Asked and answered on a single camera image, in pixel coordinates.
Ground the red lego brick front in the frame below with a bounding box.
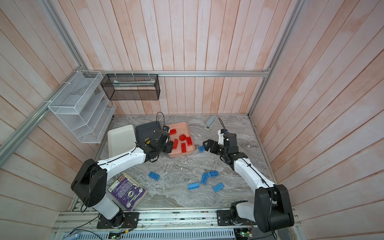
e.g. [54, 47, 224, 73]
[181, 143, 187, 153]

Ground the red square lego brick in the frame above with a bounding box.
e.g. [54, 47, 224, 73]
[179, 134, 187, 141]

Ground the light blue lego brick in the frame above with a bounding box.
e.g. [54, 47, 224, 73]
[188, 183, 200, 190]
[213, 183, 225, 193]

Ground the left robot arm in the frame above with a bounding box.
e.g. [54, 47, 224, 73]
[71, 130, 173, 228]

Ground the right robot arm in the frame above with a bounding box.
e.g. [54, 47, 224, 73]
[203, 129, 295, 233]

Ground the pink plastic tray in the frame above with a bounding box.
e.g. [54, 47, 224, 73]
[168, 122, 195, 158]

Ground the dark grey plastic tray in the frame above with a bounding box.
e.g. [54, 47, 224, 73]
[135, 121, 161, 144]

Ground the white plastic tray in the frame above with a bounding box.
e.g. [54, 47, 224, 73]
[108, 125, 136, 158]

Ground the purple book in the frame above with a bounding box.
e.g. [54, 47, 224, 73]
[107, 173, 148, 212]

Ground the black mesh wall basket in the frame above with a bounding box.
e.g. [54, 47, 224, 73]
[101, 73, 161, 101]

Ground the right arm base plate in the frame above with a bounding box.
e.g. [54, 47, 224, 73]
[216, 209, 242, 226]

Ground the white wire mesh shelf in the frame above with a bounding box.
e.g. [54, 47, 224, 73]
[49, 71, 116, 144]

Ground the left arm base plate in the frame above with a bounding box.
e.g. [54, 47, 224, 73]
[97, 211, 140, 229]

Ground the aluminium rail frame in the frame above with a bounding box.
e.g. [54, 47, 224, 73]
[52, 207, 301, 233]

